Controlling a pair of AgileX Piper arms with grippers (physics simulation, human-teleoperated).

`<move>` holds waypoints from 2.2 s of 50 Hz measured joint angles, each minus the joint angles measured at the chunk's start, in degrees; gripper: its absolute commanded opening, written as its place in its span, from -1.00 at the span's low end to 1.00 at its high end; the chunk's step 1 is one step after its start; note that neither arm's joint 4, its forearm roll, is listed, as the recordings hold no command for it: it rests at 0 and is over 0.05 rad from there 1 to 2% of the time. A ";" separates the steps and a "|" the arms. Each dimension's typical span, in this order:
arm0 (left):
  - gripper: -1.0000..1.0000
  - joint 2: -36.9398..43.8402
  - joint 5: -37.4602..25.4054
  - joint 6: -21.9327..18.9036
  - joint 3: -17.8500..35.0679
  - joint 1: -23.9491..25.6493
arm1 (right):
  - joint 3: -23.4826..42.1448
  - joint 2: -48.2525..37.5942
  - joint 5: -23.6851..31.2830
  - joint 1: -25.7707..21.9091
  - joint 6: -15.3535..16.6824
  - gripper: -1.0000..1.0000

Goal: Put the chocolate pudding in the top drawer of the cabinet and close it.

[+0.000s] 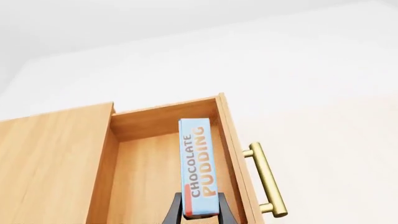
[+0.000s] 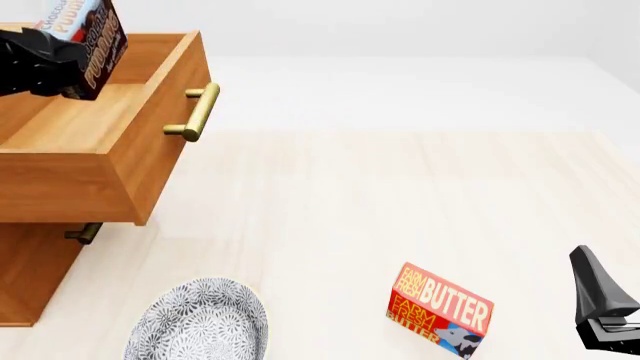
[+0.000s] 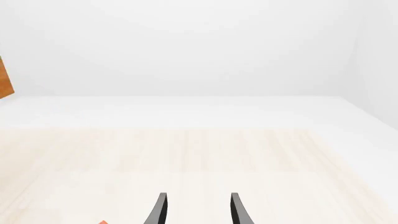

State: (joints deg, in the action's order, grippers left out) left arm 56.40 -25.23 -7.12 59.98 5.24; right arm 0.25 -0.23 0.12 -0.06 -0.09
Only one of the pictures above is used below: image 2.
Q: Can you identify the wooden cabinet drawer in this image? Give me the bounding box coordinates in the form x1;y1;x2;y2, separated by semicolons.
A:
0;30;214;227

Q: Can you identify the wooden cabinet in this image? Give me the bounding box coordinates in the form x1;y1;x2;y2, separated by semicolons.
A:
0;21;104;328

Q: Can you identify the brass drawer handle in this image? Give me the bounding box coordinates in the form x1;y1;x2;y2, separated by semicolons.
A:
162;81;222;143
63;222;104;246

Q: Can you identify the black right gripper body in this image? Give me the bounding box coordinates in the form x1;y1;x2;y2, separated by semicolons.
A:
574;309;640;356

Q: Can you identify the grey patterned bowl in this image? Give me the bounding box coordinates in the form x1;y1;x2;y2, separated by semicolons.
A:
122;276;270;360

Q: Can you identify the chocolate pudding box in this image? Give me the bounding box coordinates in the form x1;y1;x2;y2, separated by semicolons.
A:
46;0;129;102

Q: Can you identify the red butter box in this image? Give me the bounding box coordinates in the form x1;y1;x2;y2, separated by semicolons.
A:
384;261;496;360

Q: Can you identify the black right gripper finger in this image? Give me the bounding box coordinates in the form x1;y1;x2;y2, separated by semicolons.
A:
568;244;629;326

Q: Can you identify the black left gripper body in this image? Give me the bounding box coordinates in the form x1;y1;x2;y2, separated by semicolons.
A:
0;28;40;97

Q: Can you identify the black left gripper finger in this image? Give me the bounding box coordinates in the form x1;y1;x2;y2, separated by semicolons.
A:
28;28;89;97

